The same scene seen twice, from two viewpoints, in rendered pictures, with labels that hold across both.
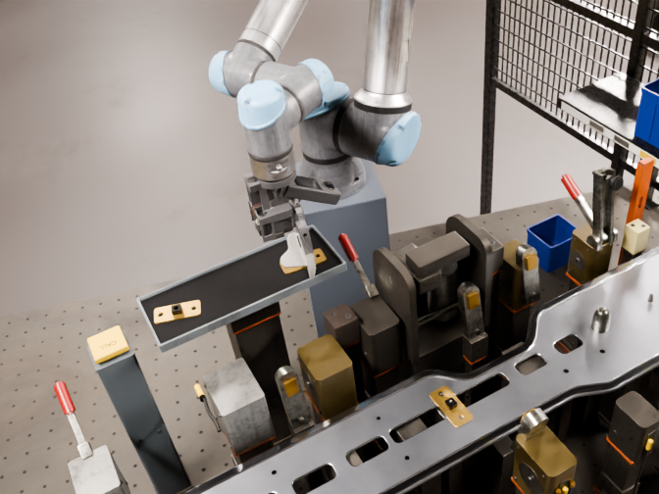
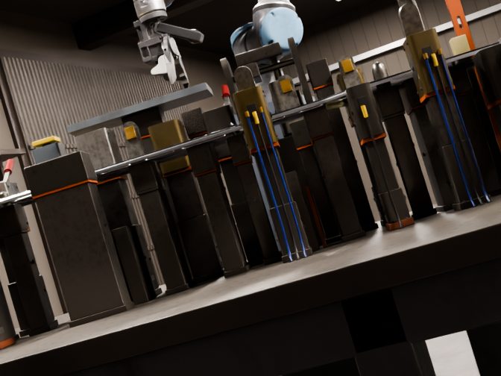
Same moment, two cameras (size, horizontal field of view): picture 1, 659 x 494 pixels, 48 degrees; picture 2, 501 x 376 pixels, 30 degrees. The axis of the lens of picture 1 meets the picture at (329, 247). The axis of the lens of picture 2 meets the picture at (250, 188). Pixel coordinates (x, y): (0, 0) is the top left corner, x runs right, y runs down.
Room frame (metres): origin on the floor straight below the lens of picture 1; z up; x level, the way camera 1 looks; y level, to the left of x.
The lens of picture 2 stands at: (-1.04, -1.05, 0.77)
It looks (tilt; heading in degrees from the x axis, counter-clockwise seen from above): 3 degrees up; 26
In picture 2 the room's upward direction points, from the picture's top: 17 degrees counter-clockwise
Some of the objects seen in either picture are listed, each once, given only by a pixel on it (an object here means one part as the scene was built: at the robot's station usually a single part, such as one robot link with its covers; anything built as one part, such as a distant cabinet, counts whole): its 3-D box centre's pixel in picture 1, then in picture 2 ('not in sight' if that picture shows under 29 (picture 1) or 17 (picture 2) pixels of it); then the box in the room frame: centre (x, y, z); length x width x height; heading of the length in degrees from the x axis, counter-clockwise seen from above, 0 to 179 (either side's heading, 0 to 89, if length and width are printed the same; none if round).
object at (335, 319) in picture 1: (350, 382); (215, 189); (0.95, 0.00, 0.90); 0.05 x 0.05 x 0.40; 22
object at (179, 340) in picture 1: (242, 284); (141, 110); (1.01, 0.17, 1.16); 0.37 x 0.14 x 0.02; 112
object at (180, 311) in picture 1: (177, 310); not in sight; (0.96, 0.29, 1.17); 0.08 x 0.04 x 0.01; 94
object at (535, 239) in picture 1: (553, 243); not in sight; (1.44, -0.59, 0.75); 0.11 x 0.10 x 0.09; 112
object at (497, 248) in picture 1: (481, 315); (341, 146); (1.07, -0.30, 0.91); 0.07 x 0.05 x 0.42; 22
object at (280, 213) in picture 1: (276, 200); (156, 39); (1.04, 0.08, 1.32); 0.09 x 0.08 x 0.12; 106
